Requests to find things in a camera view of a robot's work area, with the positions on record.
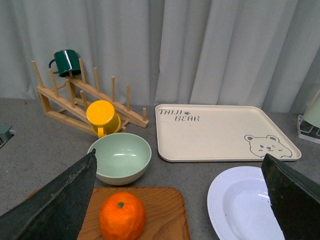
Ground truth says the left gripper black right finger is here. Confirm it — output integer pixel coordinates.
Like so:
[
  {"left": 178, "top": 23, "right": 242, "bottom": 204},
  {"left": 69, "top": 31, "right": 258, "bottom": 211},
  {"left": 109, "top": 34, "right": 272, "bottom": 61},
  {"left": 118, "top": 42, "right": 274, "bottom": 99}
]
[{"left": 261, "top": 153, "right": 320, "bottom": 240}]

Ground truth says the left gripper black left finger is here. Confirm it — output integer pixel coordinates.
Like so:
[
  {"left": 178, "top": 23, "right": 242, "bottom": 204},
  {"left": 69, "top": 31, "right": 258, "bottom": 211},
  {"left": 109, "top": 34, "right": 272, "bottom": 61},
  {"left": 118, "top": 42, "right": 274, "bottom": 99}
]
[{"left": 0, "top": 150, "right": 97, "bottom": 240}]

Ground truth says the white ridged plate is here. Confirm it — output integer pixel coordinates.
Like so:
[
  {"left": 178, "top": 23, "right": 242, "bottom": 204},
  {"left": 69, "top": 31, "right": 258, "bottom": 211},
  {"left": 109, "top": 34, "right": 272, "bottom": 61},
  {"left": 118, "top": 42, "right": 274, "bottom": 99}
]
[{"left": 207, "top": 166, "right": 285, "bottom": 240}]

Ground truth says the orange fruit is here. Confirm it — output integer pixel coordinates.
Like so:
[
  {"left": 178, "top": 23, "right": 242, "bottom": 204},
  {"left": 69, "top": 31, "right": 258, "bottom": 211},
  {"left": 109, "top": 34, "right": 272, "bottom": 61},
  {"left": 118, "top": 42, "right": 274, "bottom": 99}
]
[{"left": 99, "top": 191, "right": 146, "bottom": 240}]

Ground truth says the light green tumbler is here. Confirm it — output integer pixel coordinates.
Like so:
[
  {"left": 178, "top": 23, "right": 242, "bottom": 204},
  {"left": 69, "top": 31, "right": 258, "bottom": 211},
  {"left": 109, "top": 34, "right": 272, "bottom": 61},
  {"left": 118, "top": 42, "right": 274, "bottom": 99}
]
[{"left": 303, "top": 94, "right": 320, "bottom": 128}]

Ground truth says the light green bowl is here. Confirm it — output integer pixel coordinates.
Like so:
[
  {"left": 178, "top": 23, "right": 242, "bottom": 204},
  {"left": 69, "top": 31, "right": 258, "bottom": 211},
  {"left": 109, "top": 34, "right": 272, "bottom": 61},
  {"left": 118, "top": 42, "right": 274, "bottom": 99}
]
[{"left": 87, "top": 132, "right": 152, "bottom": 186}]

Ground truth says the green object at left edge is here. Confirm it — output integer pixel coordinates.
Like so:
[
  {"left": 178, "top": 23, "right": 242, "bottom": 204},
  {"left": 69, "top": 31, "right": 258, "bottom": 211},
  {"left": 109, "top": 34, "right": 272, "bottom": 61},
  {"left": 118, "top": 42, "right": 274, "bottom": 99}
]
[{"left": 0, "top": 124, "right": 16, "bottom": 148}]

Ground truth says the yellow mug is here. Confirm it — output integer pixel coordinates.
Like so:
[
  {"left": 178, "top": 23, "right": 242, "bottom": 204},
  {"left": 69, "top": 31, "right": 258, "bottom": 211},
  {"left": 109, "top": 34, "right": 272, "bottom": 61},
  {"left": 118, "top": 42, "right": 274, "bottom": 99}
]
[{"left": 86, "top": 100, "right": 121, "bottom": 138}]

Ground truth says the wooden peg drying rack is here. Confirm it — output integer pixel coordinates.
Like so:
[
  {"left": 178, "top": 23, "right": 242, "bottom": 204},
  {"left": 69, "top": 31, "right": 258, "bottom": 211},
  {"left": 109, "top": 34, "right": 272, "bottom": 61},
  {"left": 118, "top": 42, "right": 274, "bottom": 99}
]
[{"left": 31, "top": 58, "right": 149, "bottom": 136}]

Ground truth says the wooden cutting board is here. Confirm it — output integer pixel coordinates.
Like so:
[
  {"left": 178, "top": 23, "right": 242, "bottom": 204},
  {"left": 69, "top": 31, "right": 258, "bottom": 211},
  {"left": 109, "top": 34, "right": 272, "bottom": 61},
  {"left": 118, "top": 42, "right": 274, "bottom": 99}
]
[{"left": 25, "top": 186, "right": 191, "bottom": 240}]

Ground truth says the beige bear tray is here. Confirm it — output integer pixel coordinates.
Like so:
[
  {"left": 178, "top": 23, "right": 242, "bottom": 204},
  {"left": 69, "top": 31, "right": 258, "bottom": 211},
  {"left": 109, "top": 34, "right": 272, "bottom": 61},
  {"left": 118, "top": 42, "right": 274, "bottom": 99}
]
[{"left": 155, "top": 104, "right": 302, "bottom": 163}]

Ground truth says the grey curtain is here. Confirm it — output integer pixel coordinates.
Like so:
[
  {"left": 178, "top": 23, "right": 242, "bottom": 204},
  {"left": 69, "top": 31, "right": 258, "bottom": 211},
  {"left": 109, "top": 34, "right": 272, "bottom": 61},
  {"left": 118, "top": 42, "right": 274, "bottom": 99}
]
[{"left": 0, "top": 0, "right": 320, "bottom": 113}]

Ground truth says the dark green mug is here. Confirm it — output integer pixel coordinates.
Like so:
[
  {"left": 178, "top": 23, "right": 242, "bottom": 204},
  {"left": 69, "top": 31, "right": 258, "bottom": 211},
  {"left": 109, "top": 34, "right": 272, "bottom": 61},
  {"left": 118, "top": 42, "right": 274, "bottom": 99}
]
[{"left": 48, "top": 49, "right": 81, "bottom": 78}]

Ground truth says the white wire cup rack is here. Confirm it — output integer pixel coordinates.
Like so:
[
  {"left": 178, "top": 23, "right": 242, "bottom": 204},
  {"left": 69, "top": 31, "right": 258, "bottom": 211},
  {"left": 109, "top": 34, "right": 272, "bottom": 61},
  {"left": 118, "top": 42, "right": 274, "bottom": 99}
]
[{"left": 297, "top": 114, "right": 320, "bottom": 144}]

